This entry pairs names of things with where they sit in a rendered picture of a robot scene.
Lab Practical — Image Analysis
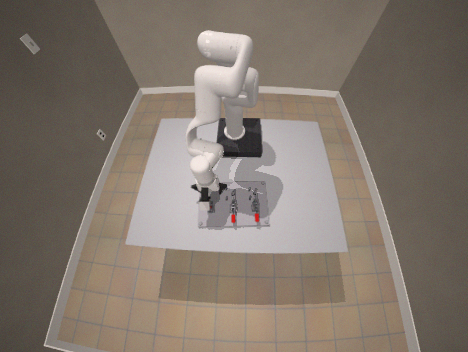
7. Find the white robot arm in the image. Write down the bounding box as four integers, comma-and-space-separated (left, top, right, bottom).
185, 30, 259, 186

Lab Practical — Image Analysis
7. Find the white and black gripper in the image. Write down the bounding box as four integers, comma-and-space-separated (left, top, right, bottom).
191, 178, 227, 195

